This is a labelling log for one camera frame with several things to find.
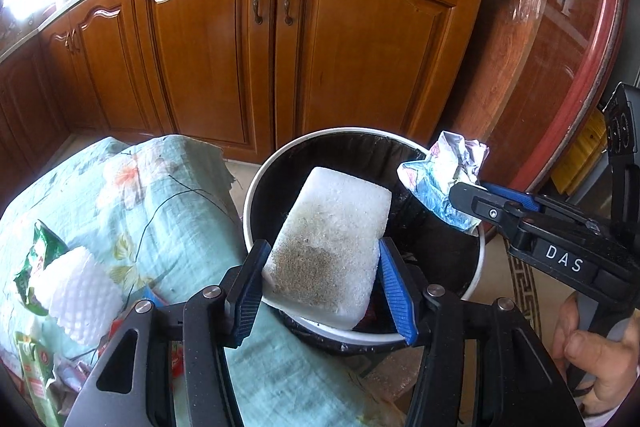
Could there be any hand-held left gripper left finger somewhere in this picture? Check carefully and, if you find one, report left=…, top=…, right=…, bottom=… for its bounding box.
left=64, top=239, right=273, bottom=427

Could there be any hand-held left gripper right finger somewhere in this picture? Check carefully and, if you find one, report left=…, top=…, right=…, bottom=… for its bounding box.
left=377, top=237, right=586, bottom=427

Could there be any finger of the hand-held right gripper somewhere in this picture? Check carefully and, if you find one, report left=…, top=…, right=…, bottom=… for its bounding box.
left=480, top=183, right=608, bottom=235
left=448, top=182, right=543, bottom=253

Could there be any white bin with black liner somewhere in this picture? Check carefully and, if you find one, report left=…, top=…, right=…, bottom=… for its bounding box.
left=241, top=125, right=487, bottom=348

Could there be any printed paper wrapper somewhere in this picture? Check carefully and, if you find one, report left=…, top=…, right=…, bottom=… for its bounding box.
left=396, top=130, right=490, bottom=236

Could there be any white foam block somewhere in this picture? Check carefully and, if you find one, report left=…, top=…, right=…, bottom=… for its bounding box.
left=261, top=167, right=393, bottom=330

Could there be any person's right hand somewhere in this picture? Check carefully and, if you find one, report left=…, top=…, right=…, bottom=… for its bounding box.
left=551, top=294, right=640, bottom=420

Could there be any patterned rug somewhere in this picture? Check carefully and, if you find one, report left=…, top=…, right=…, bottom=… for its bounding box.
left=505, top=252, right=543, bottom=343

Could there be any yellow plastic object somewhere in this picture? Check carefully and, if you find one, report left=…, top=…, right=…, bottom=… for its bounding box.
left=552, top=109, right=608, bottom=192

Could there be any teal floral tablecloth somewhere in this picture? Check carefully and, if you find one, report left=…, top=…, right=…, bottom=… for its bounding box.
left=0, top=134, right=396, bottom=427

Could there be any brown wooden panel red trim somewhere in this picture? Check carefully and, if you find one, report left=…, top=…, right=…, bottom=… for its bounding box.
left=440, top=0, right=631, bottom=208

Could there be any white foam fruit net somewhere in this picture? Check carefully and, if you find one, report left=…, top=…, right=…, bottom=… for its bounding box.
left=32, top=246, right=125, bottom=348

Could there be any green snack packet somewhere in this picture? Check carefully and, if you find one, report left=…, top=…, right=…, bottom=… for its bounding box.
left=12, top=221, right=68, bottom=308

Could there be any green and red packet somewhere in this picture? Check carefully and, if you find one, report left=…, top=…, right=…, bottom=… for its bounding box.
left=15, top=332, right=61, bottom=408

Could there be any wooden kitchen cabinet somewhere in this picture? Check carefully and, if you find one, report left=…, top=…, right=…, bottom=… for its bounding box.
left=0, top=0, right=486, bottom=162

